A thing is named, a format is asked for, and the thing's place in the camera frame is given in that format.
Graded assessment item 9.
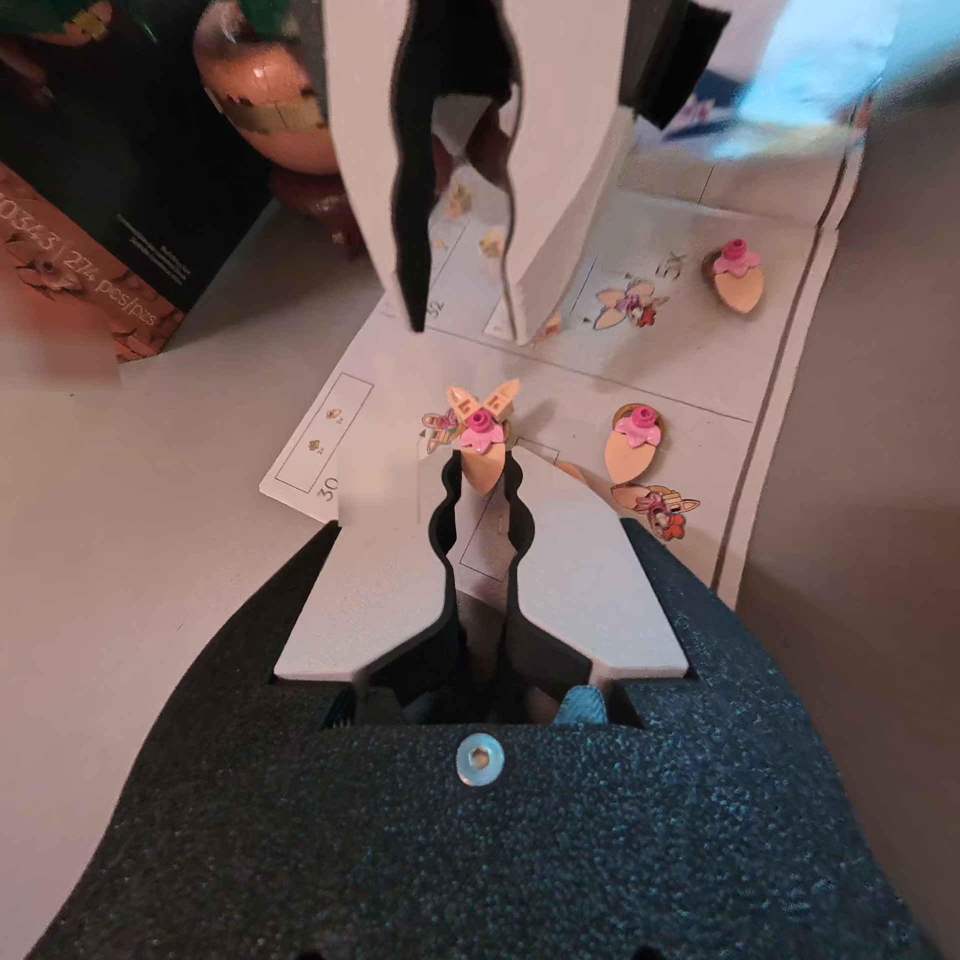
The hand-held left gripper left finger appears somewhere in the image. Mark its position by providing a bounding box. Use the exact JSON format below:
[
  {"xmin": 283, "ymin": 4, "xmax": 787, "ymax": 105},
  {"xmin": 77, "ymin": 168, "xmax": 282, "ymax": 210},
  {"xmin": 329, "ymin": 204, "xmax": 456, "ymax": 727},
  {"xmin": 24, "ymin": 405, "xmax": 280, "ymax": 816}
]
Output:
[{"xmin": 272, "ymin": 450, "xmax": 460, "ymax": 714}]

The grey desk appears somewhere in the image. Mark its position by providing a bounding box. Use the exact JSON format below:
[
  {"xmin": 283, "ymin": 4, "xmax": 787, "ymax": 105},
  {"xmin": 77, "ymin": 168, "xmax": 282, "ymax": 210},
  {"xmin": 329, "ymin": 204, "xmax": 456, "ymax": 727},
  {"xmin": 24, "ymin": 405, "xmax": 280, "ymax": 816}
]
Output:
[{"xmin": 0, "ymin": 0, "xmax": 960, "ymax": 960}]

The white instruction booklet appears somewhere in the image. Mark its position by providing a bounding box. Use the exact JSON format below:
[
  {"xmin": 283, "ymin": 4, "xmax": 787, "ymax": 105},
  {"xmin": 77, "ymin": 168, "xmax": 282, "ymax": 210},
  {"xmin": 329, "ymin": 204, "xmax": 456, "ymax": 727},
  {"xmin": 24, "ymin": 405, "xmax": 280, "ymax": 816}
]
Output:
[{"xmin": 258, "ymin": 0, "xmax": 875, "ymax": 610}]

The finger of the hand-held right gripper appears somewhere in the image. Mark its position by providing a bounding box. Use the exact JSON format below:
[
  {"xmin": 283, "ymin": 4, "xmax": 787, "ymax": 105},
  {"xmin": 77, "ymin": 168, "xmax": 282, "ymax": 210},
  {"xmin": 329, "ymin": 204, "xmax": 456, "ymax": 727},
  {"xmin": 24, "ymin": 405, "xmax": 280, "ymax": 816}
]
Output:
[
  {"xmin": 321, "ymin": 0, "xmax": 451, "ymax": 335},
  {"xmin": 491, "ymin": 0, "xmax": 639, "ymax": 348}
]

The pink brick vase brown stand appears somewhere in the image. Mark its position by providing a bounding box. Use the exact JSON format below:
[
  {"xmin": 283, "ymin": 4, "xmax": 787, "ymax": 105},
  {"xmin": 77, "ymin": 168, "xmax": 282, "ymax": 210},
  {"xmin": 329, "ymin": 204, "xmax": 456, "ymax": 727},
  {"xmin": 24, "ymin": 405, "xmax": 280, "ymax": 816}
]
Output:
[{"xmin": 191, "ymin": 0, "xmax": 361, "ymax": 260}]

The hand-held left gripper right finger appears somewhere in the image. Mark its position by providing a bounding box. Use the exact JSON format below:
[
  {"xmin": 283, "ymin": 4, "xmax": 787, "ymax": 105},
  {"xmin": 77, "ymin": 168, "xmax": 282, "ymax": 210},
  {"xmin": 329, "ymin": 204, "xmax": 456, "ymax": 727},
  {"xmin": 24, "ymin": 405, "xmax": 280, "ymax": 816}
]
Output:
[{"xmin": 501, "ymin": 446, "xmax": 690, "ymax": 714}]

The black building set box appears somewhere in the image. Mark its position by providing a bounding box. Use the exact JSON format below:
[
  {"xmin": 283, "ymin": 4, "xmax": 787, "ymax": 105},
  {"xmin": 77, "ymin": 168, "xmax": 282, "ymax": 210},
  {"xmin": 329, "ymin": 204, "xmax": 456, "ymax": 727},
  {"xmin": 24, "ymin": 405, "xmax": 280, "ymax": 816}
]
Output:
[{"xmin": 0, "ymin": 0, "xmax": 275, "ymax": 365}]

